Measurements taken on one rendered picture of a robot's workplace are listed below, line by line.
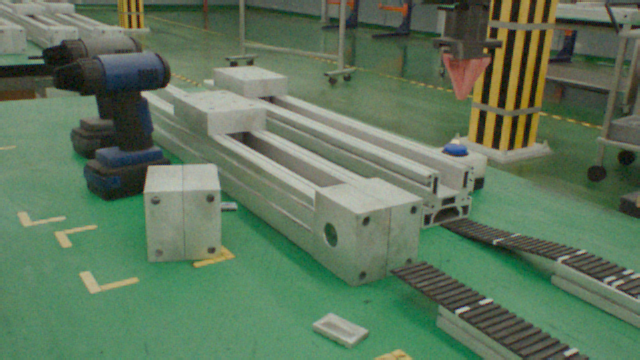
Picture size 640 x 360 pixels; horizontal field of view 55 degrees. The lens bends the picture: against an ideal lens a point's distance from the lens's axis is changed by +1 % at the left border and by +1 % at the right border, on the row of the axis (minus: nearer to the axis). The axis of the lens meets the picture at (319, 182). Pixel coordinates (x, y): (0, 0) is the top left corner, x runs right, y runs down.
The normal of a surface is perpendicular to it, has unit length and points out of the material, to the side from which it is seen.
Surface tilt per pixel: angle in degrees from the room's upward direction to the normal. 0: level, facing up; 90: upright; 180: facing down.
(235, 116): 90
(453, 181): 90
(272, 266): 0
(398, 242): 90
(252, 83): 90
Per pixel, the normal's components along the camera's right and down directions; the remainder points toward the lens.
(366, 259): 0.55, 0.30
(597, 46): -0.83, 0.16
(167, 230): 0.21, 0.33
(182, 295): 0.04, -0.94
